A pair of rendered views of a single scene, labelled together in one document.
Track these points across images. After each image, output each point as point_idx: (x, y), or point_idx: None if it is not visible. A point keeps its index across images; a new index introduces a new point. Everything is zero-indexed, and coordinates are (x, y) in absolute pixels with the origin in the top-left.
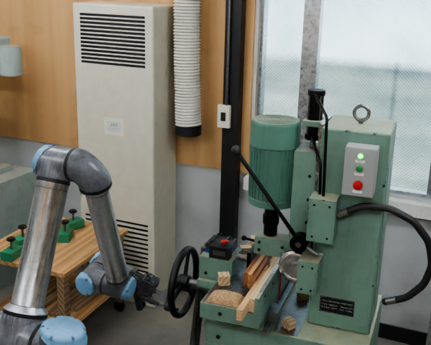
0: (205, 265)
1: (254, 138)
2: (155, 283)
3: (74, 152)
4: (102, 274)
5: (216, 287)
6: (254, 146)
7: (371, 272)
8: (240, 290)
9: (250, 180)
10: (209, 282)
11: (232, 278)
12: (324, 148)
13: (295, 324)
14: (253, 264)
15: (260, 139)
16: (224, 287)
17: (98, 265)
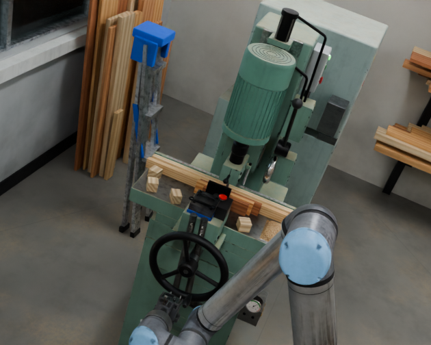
0: (219, 231)
1: (282, 83)
2: (175, 296)
3: (332, 215)
4: (198, 335)
5: (251, 235)
6: (278, 90)
7: (281, 137)
8: (255, 220)
9: (262, 124)
10: (222, 241)
11: (230, 220)
12: (318, 64)
13: None
14: (230, 196)
15: (287, 81)
16: (252, 230)
17: (175, 339)
